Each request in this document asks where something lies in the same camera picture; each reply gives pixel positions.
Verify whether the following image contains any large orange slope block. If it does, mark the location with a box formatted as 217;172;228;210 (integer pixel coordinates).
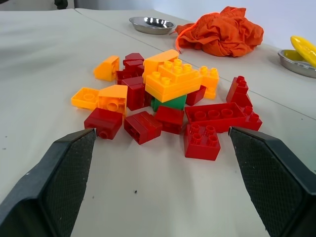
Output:
142;49;180;77

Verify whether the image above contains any wide orange flat brick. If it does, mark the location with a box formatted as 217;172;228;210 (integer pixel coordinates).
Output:
145;71;203;103

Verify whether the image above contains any steel dish with yellow items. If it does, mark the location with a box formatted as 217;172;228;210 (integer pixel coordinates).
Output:
277;49;316;79

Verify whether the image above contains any round steel bowl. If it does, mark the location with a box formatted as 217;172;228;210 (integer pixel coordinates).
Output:
129;16;176;36

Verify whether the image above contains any dark red plastic brick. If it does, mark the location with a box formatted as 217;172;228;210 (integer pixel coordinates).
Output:
124;52;145;62

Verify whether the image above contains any red square studded brick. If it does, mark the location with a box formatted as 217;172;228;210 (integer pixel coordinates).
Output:
183;123;221;161

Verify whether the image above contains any tall red block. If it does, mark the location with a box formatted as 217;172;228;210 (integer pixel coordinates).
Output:
121;76;153;112

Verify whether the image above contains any crumpled orange cloth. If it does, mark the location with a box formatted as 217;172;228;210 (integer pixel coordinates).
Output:
169;6;265;58

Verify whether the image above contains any green block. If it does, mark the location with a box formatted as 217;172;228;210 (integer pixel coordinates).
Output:
150;93;188;112

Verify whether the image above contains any red plastic building brick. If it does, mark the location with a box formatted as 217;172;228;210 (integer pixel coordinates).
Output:
242;105;263;132

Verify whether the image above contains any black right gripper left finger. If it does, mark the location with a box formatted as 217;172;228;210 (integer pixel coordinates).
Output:
0;127;98;237

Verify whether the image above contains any long red brick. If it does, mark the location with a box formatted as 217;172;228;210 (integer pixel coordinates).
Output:
184;102;249;133

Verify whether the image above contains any yellow plastic banana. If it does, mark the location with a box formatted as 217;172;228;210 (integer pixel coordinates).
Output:
290;35;316;69

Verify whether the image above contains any small orange stacked block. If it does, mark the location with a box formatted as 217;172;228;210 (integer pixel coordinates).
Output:
198;66;220;100

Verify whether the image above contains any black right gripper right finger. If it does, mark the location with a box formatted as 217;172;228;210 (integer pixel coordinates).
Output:
228;126;316;237

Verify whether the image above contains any orange flat square plate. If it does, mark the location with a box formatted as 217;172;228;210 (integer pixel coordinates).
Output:
71;86;100;110

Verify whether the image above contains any orange studded brick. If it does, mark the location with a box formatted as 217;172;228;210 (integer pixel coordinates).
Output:
157;58;199;83

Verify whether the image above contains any red stepped slope block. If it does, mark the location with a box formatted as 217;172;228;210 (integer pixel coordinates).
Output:
226;75;253;110

